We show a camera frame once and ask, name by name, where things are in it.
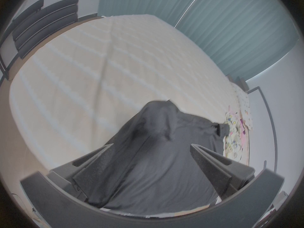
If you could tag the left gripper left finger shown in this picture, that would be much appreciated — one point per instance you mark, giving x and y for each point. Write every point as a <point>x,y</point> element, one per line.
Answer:
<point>92,165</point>

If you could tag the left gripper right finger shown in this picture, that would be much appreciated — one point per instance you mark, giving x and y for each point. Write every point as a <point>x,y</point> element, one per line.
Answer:
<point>213,170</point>

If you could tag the black T-shirt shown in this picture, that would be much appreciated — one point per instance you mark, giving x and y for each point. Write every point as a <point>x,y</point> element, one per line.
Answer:
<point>161,163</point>

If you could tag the bed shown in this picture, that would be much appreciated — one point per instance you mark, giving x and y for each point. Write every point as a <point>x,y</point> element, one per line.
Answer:
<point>71,79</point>

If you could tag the white printed garment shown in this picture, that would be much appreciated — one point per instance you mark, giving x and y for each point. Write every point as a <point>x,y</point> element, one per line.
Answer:
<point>231,136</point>

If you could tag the pink garment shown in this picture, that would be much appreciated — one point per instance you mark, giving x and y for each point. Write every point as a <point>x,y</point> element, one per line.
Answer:
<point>244,136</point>

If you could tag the white printed pillow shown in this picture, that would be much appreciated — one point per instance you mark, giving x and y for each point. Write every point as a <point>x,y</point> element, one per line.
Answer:
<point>245,103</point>

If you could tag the grey bedside table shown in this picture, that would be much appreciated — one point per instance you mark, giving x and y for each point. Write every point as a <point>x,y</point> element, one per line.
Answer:
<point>237,82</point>

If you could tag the blue-green curtain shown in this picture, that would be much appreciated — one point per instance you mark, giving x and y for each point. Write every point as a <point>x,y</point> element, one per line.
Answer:
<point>237,32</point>
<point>142,3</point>

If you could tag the black chest of drawers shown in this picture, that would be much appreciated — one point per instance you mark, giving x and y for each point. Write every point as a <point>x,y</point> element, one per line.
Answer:
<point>47,25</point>

